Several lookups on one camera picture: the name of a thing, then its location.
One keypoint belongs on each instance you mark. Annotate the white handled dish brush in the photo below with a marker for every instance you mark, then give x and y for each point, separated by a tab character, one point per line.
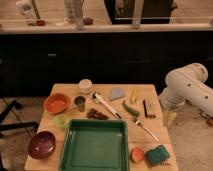
98	97

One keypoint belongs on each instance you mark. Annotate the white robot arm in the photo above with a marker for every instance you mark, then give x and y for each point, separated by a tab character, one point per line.
187	83

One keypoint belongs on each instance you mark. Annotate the orange red bowl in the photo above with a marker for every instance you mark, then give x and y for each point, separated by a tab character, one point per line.
56	103

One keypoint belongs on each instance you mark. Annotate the small green bowl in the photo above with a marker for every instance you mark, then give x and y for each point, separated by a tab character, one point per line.
61	121

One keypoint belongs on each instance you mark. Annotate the small orange bowl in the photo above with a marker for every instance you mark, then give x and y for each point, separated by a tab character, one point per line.
137	155

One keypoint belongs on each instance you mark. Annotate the dark maroon bowl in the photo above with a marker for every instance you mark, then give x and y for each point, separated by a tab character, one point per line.
42	145

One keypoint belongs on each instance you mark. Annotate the white cup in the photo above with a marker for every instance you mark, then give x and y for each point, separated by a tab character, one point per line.
85	86

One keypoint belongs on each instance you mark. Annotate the yellow toy corn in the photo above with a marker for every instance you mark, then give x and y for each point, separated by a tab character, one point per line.
133	97

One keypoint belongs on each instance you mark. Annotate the small metal cup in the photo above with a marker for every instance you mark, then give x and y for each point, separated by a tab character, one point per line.
80	103

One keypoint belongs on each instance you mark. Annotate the brown toy food pile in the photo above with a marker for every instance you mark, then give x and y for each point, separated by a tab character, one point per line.
94	114

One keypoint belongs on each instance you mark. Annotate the green plastic tray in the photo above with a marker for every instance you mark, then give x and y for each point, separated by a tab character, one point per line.
95	145

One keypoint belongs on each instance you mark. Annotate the black chair base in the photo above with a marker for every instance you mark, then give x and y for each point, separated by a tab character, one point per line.
9	120

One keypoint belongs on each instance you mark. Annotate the dark handled tool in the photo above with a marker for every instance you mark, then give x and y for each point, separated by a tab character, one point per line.
146	113

